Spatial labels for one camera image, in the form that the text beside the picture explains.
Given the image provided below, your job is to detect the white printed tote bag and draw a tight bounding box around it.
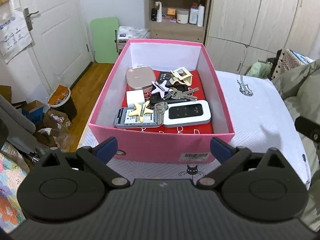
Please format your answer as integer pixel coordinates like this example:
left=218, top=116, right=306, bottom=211
left=1, top=10, right=33, bottom=63

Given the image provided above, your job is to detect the white cat-print tablecloth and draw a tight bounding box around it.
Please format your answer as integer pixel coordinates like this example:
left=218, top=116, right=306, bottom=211
left=79, top=71, right=312, bottom=189

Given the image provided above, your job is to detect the white door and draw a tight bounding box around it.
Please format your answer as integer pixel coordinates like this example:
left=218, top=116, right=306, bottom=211
left=20, top=0, right=93, bottom=92

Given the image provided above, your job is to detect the black rectangular tray case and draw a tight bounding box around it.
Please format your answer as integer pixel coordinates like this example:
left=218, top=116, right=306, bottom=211
left=149, top=86, right=193, bottom=106

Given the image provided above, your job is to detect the cream star hair clip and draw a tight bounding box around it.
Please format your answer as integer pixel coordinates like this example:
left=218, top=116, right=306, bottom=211
left=128, top=100, right=154, bottom=123

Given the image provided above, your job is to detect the cream claw hair clip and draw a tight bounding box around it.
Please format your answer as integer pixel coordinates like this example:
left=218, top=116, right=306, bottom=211
left=169, top=67, right=193, bottom=86

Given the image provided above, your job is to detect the grey old mobile phone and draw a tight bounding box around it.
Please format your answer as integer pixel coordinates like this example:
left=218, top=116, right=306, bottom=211
left=114, top=107, right=159, bottom=129

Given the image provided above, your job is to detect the purple star hair clip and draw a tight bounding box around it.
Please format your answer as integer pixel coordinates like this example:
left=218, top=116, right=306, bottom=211
left=151, top=80, right=169, bottom=99

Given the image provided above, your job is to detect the pink cardboard box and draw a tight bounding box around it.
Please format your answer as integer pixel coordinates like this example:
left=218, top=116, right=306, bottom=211
left=88, top=39, right=235, bottom=164

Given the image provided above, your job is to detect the black white patterned bag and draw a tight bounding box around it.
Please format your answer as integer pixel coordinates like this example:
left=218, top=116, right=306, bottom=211
left=268, top=49, right=314, bottom=80

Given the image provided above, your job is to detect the bunch of keys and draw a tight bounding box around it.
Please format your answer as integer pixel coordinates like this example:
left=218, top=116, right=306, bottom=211
left=164, top=87, right=199, bottom=101

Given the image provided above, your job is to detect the white jar on shelf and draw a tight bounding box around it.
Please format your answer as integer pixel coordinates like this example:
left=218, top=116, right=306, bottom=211
left=176, top=8, right=189, bottom=24

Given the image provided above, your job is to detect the trash bin with orange bag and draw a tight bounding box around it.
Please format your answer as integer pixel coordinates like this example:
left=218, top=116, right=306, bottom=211
left=48, top=85, right=77, bottom=121

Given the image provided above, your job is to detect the wooden open shelf unit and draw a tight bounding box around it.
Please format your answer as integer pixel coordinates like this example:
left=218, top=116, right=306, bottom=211
left=144, top=0, right=212, bottom=43

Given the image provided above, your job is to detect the olive green jacket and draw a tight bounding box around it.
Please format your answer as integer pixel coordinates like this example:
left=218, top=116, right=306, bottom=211
left=258, top=59, right=319, bottom=124

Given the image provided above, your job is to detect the floral quilt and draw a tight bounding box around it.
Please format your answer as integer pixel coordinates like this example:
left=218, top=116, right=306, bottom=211
left=0, top=142, right=30, bottom=233

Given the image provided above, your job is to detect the white pocket wifi router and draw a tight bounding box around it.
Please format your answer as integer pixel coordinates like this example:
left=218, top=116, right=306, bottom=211
left=163, top=100, right=212, bottom=128

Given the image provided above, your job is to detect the blue small carton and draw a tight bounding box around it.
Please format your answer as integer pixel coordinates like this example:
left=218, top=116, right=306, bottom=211
left=22, top=100, right=44, bottom=125

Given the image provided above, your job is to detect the pink rounded compact case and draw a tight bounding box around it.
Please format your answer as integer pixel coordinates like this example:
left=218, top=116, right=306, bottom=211
left=126, top=66, right=156, bottom=93

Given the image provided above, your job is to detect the green folding table board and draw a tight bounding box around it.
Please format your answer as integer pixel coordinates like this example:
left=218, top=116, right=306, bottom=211
left=90, top=17, right=119, bottom=64

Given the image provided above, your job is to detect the white plastic paper pack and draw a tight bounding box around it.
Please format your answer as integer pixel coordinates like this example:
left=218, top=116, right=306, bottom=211
left=117, top=26, right=151, bottom=52

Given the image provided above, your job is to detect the light wood wardrobe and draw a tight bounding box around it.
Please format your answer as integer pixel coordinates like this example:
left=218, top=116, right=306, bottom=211
left=206, top=0, right=319, bottom=74

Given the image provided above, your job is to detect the black phone battery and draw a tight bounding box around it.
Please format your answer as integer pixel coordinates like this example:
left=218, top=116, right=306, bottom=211
left=157, top=72, right=172, bottom=83

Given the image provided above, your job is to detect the white charger cube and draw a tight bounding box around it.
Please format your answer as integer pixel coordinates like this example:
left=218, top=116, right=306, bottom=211
left=126, top=89, right=145, bottom=107

